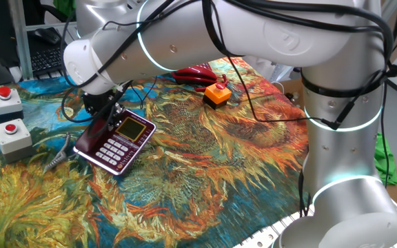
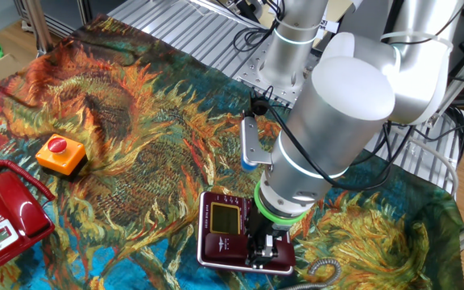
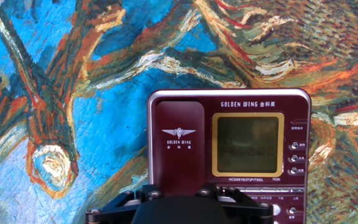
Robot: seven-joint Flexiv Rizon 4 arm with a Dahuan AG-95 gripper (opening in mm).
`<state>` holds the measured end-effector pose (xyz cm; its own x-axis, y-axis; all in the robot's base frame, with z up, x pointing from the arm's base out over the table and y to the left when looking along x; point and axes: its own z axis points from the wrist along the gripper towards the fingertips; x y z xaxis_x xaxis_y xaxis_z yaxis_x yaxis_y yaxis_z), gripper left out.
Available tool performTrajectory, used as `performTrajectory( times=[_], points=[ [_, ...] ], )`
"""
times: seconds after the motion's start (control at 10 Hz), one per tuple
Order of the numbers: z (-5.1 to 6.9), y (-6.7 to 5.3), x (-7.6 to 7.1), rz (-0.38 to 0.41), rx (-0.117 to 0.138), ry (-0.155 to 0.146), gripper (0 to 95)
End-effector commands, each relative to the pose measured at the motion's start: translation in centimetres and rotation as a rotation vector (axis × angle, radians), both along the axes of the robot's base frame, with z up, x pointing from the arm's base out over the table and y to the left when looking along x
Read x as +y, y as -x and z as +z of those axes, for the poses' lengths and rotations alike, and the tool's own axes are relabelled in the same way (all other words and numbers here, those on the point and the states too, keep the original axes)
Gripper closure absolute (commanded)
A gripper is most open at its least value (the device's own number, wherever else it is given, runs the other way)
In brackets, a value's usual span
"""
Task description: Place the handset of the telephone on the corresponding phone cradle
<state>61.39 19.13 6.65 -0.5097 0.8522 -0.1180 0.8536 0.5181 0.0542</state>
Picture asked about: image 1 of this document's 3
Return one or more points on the black computer keyboard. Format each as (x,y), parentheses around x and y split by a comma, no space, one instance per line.
(47,60)

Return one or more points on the red telephone handset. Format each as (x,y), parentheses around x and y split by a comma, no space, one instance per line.
(195,75)

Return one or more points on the black computer mouse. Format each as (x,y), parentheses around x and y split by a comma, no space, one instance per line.
(48,36)

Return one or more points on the green cloth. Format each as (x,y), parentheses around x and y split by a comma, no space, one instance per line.
(64,7)
(384,162)

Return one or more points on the white box grey base button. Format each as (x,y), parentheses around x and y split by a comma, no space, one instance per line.
(12,141)

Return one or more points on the orange box red button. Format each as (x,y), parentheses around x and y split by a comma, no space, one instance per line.
(215,94)

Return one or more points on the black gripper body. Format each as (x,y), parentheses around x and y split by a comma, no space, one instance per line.
(95,102)

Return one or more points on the white box black base button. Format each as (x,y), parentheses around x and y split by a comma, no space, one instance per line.
(7,103)

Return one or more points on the open cardboard box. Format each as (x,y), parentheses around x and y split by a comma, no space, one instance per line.
(291,93)

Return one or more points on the red desk telephone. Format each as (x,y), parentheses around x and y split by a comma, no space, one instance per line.
(203,65)

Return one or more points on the maroon telephone handset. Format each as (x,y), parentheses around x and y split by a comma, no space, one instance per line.
(91,140)

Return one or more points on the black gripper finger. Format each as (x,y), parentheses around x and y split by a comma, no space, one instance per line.
(115,115)

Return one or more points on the sunflower painting tablecloth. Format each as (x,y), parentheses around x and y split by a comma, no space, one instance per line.
(202,155)

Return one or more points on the aluminium frame post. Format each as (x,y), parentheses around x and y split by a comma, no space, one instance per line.
(21,41)

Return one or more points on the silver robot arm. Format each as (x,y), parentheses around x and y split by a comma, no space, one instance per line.
(253,31)

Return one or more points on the maroon telephone base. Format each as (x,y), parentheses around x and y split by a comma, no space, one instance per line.
(131,144)

